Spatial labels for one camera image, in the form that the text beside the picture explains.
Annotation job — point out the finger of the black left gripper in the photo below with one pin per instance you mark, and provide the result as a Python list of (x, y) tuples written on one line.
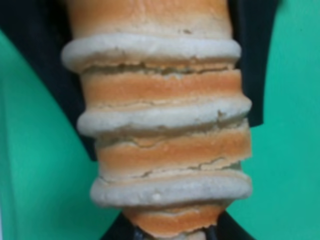
[(39, 29), (252, 22)]

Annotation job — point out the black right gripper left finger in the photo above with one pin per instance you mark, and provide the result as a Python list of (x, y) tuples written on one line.
[(123, 229)]

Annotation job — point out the orange white striped bread roll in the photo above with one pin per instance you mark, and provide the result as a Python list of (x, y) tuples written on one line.
[(165, 107)]

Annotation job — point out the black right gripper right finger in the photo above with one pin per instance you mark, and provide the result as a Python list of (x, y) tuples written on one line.
[(227, 229)]

